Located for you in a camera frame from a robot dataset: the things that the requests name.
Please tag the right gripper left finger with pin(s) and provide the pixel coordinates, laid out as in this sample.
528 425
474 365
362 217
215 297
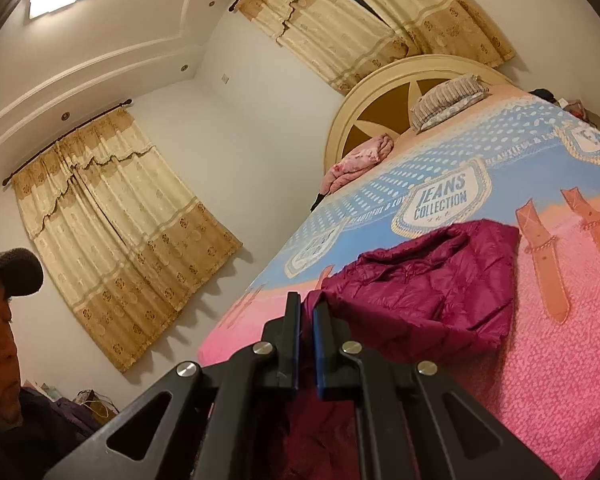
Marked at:
202 422

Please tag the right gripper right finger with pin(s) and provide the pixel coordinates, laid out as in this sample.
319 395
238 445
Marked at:
412 420

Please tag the magenta puffer coat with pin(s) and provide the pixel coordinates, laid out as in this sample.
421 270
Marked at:
446 296

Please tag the pink blue patterned bedspread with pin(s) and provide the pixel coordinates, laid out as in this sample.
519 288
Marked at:
512 158

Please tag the beige side window curtain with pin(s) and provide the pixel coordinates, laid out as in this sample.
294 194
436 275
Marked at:
123 238

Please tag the person's head with cap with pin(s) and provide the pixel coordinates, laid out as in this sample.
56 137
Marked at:
21 274

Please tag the pink floral folded blanket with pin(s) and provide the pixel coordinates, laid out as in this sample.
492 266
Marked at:
356 163

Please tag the striped pillow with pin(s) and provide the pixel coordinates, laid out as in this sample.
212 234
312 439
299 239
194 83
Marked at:
446 100

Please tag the cream wooden headboard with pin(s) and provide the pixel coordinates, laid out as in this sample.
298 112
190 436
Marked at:
382 102

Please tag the beige curtain behind bed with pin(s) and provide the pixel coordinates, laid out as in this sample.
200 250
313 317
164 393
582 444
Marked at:
343 41

